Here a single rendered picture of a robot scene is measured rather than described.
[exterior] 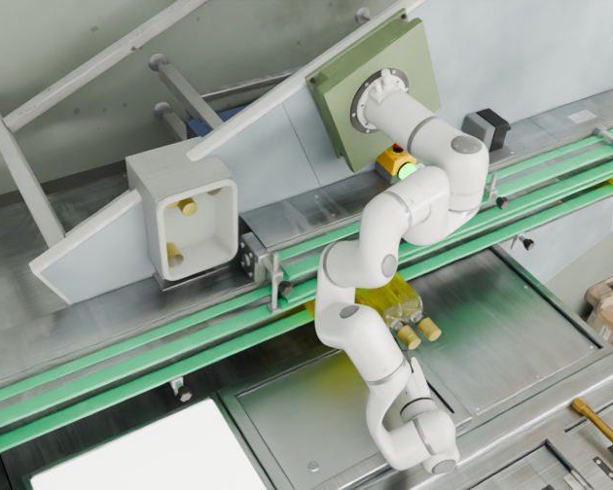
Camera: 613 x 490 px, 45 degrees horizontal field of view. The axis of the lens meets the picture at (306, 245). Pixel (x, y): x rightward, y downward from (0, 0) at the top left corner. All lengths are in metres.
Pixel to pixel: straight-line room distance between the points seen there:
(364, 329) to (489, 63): 0.89
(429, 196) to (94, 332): 0.74
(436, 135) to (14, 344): 0.94
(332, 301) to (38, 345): 0.61
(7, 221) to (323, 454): 1.13
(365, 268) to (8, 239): 1.19
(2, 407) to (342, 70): 0.94
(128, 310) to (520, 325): 0.99
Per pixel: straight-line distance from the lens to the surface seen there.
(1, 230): 2.21
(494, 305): 2.03
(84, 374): 1.57
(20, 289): 2.03
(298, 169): 1.72
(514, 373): 1.90
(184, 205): 1.53
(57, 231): 1.68
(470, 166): 1.43
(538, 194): 2.06
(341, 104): 1.57
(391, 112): 1.55
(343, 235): 1.69
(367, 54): 1.58
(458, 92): 1.92
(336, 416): 1.69
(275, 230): 1.66
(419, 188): 1.36
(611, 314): 5.45
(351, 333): 1.29
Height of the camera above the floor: 1.90
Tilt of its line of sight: 37 degrees down
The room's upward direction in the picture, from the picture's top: 139 degrees clockwise
